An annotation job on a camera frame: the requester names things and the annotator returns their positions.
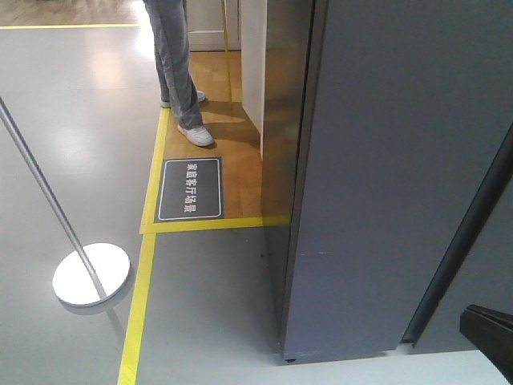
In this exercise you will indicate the standing person in grey jeans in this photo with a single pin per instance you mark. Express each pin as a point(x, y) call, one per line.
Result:
point(169, 25)

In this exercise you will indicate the open fridge door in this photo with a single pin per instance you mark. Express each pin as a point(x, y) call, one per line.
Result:
point(413, 100)

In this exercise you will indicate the black floor sign white text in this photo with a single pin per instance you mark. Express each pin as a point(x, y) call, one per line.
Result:
point(191, 189)

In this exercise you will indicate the yellow floor tape line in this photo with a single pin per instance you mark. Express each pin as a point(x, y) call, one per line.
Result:
point(128, 370)

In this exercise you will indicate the white partition wall panel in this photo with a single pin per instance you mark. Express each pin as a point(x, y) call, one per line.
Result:
point(253, 32)

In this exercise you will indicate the silver stanchion post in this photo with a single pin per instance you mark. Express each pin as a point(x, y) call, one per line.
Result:
point(91, 274)

